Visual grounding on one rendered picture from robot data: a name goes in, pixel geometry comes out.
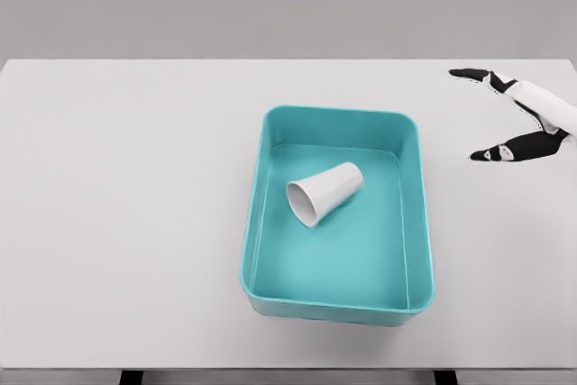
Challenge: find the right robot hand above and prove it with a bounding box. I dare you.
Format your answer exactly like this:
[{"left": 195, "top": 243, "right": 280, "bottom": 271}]
[{"left": 448, "top": 68, "right": 577, "bottom": 164}]

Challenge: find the white paper cup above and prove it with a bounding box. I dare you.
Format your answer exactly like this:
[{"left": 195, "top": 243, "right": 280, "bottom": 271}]
[{"left": 286, "top": 161, "right": 364, "bottom": 228}]

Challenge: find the teal plastic basket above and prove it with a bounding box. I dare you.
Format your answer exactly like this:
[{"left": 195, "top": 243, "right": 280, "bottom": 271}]
[{"left": 238, "top": 105, "right": 437, "bottom": 328}]

